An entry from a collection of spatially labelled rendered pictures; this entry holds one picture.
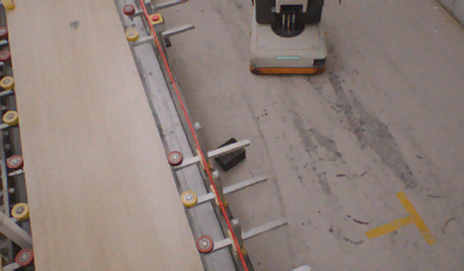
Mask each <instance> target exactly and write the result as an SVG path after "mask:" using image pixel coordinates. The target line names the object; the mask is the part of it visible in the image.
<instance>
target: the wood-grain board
mask: <svg viewBox="0 0 464 271"><path fill-rule="evenodd" d="M14 3H15V8H14V9H9V10H6V16H7V22H8V30H9V44H10V52H11V59H12V66H13V74H14V82H15V96H16V103H17V110H18V118H19V125H20V132H21V146H22V153H23V161H24V169H25V176H26V183H27V197H28V205H29V213H30V220H31V227H32V234H33V256H34V263H35V271H204V268H203V266H202V261H201V258H200V256H199V253H198V250H197V248H196V243H195V240H194V238H193V235H192V233H191V230H190V226H189V223H188V221H187V218H186V215H185V214H186V213H185V210H184V205H183V203H182V200H181V198H180V195H179V193H178V188H177V185H176V183H175V180H174V177H173V175H172V170H171V167H170V166H169V163H168V161H167V157H166V153H165V150H164V148H163V146H162V143H161V140H160V137H159V134H158V131H157V129H156V123H155V121H154V116H153V113H152V111H151V108H150V106H149V103H148V99H147V96H146V94H145V91H144V88H143V85H142V81H141V78H140V76H139V74H138V71H137V68H136V64H135V61H134V58H133V56H132V53H131V50H130V46H129V43H128V40H127V38H126V36H125V33H124V29H123V26H122V23H121V21H120V18H119V15H118V11H117V8H116V5H115V3H114V0H14ZM72 21H74V22H75V21H79V22H80V23H81V24H79V27H78V28H76V29H74V28H73V29H72V28H71V27H70V26H69V24H70V23H71V22H72Z"/></svg>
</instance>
